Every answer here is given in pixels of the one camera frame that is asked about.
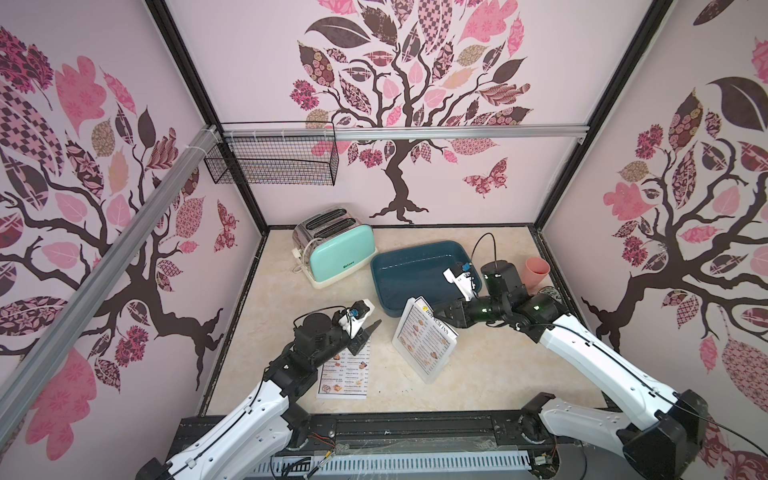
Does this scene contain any black wire basket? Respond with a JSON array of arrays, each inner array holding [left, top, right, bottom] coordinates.
[[205, 120, 340, 186]]

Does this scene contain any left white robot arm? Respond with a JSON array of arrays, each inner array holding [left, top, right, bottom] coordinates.
[[136, 299, 381, 479]]

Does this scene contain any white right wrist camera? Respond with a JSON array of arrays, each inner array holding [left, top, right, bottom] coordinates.
[[443, 261, 482, 302]]

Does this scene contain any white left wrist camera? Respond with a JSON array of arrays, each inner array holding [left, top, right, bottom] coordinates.
[[338, 299, 375, 339]]

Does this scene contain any white slotted cable duct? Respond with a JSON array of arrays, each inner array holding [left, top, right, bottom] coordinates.
[[246, 451, 532, 479]]

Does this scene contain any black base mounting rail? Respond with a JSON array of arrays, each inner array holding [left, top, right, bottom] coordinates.
[[158, 407, 631, 480]]

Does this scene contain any old printed menu sheet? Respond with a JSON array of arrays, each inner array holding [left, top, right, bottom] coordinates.
[[316, 344, 371, 400]]

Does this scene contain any pink plastic cup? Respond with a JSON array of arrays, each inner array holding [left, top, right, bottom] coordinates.
[[520, 257, 550, 292]]

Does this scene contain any aluminium rail left wall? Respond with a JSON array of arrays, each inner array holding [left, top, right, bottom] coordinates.
[[1, 126, 219, 444]]

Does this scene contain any mint green toaster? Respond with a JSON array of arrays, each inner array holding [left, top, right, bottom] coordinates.
[[292, 206, 378, 290]]

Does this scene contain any aluminium rail wall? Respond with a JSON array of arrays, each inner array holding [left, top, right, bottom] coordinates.
[[1, 126, 219, 444], [223, 124, 589, 141]]

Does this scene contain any teal plastic bin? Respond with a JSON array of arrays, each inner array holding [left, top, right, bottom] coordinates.
[[370, 241, 470, 318]]

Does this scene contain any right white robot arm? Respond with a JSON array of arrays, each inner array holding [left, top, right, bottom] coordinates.
[[434, 261, 708, 479]]

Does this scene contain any white acrylic menu holder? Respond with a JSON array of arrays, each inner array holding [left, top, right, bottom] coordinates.
[[391, 296, 459, 385]]

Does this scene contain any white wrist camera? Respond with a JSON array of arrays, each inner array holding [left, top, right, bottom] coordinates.
[[338, 299, 375, 339], [443, 261, 482, 302]]

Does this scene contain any aluminium rail back wall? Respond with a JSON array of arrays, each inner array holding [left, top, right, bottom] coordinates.
[[223, 124, 589, 141]]

